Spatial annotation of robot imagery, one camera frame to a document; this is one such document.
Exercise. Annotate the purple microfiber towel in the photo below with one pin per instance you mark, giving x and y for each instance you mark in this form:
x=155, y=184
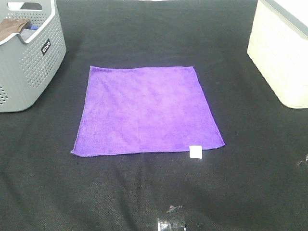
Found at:
x=145, y=110

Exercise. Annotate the white towel care label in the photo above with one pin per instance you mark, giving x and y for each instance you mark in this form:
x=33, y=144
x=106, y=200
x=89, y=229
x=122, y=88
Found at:
x=196, y=151

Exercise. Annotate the white plastic storage bin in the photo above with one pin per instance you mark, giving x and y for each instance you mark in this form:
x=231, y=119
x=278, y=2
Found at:
x=278, y=46

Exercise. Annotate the blue cloth in basket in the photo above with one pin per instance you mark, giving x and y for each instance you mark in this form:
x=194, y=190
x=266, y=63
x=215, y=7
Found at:
x=28, y=31

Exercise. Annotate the clear tape patch right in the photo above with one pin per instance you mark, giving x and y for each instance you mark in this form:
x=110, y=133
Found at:
x=303, y=163

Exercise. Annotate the clear tape patch front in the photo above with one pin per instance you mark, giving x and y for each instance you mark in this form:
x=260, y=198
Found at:
x=172, y=220

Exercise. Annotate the black tablecloth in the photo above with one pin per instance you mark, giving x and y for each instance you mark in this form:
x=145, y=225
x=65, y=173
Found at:
x=253, y=183

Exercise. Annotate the grey perforated laundry basket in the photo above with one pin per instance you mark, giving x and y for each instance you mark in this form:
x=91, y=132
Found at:
x=28, y=66

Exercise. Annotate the brown cloth in basket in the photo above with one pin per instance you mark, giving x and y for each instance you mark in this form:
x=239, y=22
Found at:
x=9, y=26

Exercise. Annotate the clear tape patch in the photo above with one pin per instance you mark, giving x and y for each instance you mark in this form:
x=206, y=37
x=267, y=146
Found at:
x=303, y=163
x=172, y=220

